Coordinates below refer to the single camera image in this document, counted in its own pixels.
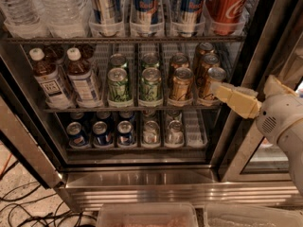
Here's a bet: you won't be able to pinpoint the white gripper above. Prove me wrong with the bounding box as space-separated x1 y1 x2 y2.
210 75 303 145

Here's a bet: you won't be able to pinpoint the orange can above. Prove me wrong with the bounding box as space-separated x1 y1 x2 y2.
169 67 193 101
169 53 189 79
195 53 221 87
193 42 215 70
199 67 226 100

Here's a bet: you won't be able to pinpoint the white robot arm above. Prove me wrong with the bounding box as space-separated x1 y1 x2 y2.
210 75 303 194

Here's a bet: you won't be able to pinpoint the fridge glass door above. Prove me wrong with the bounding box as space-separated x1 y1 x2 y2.
218 0 303 182

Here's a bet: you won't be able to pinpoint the right silver can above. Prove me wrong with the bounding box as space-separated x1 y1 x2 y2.
165 120 184 148

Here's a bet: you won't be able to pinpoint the silver can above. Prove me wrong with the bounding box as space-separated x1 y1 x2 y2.
143 120 160 145
165 120 184 148

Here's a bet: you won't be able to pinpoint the red Coca-Cola can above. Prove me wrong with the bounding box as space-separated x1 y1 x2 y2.
205 0 246 36

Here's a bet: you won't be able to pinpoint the front right green can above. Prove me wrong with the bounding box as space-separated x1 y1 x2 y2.
141 67 161 101

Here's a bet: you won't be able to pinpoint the green can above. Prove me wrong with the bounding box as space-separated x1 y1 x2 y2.
141 53 160 69
141 67 161 101
109 53 129 71
107 67 130 102

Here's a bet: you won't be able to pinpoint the rear right green can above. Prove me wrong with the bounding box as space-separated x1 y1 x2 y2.
141 53 160 69

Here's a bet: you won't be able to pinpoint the left silver can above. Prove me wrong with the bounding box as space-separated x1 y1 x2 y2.
143 120 160 145

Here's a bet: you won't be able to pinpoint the right Red Bull can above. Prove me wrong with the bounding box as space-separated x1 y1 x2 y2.
170 0 204 37

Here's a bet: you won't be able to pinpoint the red bull can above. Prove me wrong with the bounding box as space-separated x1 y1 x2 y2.
170 0 204 37
132 0 158 37
91 0 122 37

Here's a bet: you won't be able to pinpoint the right Pepsi can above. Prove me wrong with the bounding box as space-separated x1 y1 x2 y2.
117 120 134 147

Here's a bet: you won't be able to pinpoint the pepsi can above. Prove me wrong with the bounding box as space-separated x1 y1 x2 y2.
93 121 113 148
117 120 134 147
66 122 89 148

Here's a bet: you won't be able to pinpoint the front left green can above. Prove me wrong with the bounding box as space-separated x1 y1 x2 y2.
107 67 130 102

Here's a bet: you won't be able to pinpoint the rear left green can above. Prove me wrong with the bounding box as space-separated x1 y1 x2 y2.
109 53 129 71

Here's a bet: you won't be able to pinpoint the middle Red Bull can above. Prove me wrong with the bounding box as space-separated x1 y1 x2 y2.
132 0 158 37

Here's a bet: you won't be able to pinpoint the stainless steel fridge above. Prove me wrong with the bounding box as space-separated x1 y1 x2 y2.
1 0 303 211

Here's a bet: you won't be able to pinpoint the middle Pepsi can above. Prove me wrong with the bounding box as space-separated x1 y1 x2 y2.
93 121 113 148

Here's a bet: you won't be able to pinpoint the left Red Bull can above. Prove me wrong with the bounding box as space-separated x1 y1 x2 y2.
91 0 122 37

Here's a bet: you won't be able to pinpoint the left Pepsi can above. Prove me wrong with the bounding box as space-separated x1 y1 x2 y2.
66 122 89 148

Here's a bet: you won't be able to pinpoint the right clear plastic bin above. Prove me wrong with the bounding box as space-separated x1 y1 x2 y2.
204 203 303 227

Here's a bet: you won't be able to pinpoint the clear plastic bin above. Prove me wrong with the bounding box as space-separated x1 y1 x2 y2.
204 203 303 227
96 202 199 227

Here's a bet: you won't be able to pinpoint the right tea bottle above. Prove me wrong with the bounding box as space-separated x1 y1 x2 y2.
67 47 100 105

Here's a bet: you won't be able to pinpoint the tea bottle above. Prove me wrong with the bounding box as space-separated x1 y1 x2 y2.
67 47 100 105
29 48 73 110

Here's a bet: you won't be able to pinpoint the left clear plastic bin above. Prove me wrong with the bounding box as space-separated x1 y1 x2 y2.
96 202 199 227

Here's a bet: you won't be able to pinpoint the left tea bottle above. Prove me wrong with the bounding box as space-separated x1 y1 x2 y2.
29 48 73 110

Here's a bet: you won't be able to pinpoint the right water bottle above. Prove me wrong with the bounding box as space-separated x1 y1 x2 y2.
42 0 85 39

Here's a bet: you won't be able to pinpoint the water bottle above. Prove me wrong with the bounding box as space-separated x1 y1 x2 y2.
42 0 85 39
0 0 47 39

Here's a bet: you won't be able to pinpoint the left water bottle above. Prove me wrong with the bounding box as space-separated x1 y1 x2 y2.
0 0 47 39

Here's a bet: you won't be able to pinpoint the black floor cables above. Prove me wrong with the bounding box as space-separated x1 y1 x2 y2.
0 159 98 227

